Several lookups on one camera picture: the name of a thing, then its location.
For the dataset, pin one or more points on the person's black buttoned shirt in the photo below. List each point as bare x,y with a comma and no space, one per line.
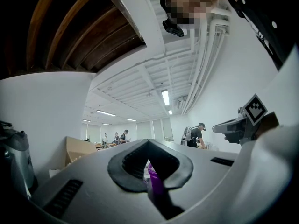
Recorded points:
268,13

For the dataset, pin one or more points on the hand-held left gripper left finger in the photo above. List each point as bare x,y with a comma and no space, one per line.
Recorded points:
98,195

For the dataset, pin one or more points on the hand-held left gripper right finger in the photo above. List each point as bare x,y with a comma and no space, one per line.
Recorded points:
222,183

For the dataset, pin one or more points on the white ceiling pipes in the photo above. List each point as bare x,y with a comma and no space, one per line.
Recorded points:
205,62

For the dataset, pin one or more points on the brown wooden beam structure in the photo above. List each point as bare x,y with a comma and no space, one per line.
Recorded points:
70,31

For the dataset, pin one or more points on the person's right forearm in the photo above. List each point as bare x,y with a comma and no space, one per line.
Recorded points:
268,125

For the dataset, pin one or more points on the person's head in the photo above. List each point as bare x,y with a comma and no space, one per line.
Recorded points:
194,6

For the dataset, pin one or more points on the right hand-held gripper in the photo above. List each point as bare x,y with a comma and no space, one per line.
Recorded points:
254,109

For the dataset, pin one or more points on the purple plastic bucket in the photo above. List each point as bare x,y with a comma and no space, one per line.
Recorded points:
156,178

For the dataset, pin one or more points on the group of ceiling light panels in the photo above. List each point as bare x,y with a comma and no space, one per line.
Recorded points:
165,97

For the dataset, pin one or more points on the large rounded appliance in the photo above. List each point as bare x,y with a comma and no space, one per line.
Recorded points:
16,162

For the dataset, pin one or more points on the black head camera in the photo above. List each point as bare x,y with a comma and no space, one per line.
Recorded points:
172,29

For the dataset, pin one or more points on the large open cardboard box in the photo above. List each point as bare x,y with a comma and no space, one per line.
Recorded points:
79,148

